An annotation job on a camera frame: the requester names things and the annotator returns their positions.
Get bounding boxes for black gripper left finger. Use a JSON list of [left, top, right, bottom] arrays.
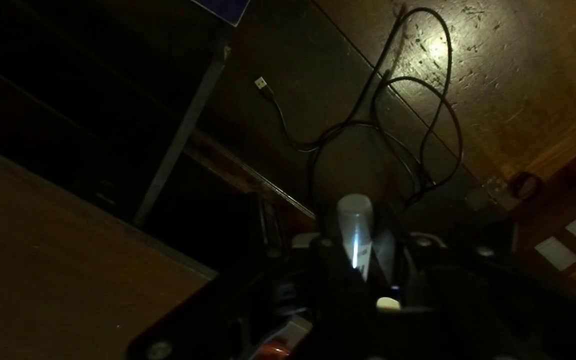
[[299, 239, 366, 360]]

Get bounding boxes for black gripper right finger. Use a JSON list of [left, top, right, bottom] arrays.
[[373, 233, 473, 360]]

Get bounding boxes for dark wooden secretary desk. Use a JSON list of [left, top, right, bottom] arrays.
[[0, 0, 576, 360]]

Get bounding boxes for black cable on desk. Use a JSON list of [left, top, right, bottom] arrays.
[[253, 6, 464, 222]]

